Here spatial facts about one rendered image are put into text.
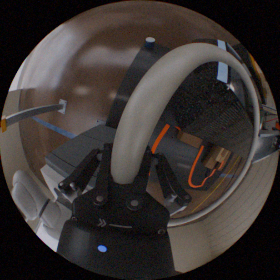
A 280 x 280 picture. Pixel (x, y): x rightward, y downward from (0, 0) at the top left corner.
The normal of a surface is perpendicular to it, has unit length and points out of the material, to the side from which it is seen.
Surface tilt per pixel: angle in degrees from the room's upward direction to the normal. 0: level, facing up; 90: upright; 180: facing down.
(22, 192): 102
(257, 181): 90
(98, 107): 0
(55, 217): 93
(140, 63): 0
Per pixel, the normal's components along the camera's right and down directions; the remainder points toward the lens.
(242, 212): -0.96, -0.29
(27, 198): 0.81, -0.59
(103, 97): -0.04, 0.35
